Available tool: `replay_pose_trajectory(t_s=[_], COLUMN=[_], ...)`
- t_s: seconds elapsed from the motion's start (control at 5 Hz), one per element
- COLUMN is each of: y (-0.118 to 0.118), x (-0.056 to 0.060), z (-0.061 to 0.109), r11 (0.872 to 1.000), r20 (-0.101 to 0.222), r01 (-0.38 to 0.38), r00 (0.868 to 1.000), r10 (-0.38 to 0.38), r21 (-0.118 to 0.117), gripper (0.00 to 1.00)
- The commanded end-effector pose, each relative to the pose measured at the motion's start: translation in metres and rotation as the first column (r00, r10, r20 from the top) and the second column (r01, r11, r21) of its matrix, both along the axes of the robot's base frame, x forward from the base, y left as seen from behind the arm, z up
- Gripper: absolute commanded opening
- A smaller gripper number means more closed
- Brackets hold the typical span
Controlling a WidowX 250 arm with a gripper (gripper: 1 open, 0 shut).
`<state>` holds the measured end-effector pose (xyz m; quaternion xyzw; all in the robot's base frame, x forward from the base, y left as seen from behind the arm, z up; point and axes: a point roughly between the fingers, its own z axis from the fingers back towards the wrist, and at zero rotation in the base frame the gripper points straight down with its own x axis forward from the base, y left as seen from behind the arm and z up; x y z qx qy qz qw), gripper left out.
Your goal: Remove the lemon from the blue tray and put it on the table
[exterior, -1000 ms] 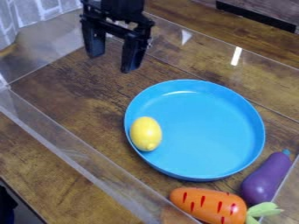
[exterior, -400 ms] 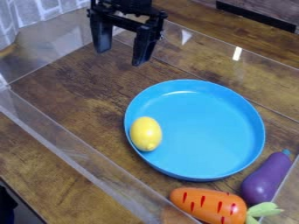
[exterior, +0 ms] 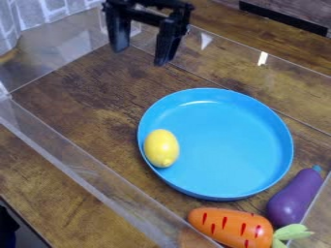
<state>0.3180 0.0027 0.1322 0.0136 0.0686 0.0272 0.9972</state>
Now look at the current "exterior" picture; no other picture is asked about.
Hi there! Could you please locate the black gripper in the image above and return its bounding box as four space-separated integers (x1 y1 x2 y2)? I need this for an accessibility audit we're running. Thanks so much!
103 0 193 66

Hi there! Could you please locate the yellow toy lemon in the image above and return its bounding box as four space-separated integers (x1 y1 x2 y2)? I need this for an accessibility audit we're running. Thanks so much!
144 129 180 168

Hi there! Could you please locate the blue round tray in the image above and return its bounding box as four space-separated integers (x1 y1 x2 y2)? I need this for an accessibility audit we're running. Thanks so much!
137 88 293 201

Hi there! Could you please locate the white patterned curtain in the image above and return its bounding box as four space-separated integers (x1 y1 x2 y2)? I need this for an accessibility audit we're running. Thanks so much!
0 0 103 56

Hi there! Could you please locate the purple toy eggplant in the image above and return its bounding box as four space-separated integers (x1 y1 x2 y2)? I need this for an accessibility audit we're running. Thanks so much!
267 166 323 227

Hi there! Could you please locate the orange toy carrot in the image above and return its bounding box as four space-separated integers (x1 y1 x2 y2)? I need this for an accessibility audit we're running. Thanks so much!
187 207 312 248

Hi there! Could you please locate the clear acrylic enclosure wall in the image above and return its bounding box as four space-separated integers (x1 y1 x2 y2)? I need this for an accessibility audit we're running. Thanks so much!
0 5 331 248

